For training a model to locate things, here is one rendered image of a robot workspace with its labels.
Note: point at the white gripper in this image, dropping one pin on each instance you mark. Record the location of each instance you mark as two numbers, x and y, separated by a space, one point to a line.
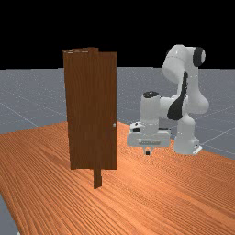
149 139

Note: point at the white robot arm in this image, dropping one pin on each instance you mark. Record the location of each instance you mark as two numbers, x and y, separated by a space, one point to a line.
186 91

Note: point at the brown wooden door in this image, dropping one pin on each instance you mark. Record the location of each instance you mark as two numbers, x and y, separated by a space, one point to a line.
91 110

